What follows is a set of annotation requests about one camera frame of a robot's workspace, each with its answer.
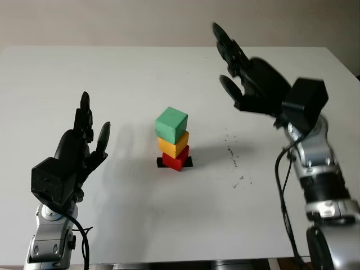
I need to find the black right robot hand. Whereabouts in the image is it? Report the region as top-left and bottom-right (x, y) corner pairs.
(212, 22), (292, 119)

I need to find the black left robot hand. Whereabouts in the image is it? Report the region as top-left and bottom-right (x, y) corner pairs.
(53, 91), (111, 198)

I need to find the green wooden block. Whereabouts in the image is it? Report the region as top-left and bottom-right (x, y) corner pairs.
(154, 106), (188, 143)

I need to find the yellow wooden block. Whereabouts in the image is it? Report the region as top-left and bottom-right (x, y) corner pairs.
(157, 130), (190, 159)

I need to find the red wooden block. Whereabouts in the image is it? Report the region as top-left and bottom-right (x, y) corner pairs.
(162, 145), (190, 172)

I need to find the black tape strip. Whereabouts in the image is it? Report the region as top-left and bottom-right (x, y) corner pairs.
(156, 156), (194, 169)

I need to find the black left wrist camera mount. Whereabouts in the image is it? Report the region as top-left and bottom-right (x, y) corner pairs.
(30, 156), (79, 208)

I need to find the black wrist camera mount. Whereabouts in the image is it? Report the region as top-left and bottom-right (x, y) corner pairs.
(274, 78), (329, 134)
(30, 156), (79, 208)

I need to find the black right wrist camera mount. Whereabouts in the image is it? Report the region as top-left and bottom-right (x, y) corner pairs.
(274, 78), (329, 134)

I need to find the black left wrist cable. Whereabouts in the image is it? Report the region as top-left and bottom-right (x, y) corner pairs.
(42, 196), (93, 270)

